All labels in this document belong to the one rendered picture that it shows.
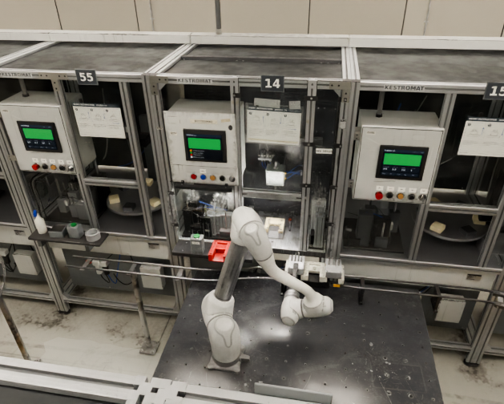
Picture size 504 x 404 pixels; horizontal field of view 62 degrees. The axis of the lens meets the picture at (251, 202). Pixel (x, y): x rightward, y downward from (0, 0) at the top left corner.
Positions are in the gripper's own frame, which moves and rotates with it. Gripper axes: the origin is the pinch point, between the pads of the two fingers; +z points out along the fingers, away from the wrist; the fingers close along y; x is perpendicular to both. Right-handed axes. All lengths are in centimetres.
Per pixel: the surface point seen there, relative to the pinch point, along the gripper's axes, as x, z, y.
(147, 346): 109, -9, -86
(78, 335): 170, -5, -90
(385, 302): -57, 3, -23
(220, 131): 47, 19, 82
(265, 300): 17.8, -7.8, -22.1
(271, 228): 20.5, 37.3, 2.3
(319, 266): -14.4, 10.1, -4.2
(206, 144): 56, 17, 74
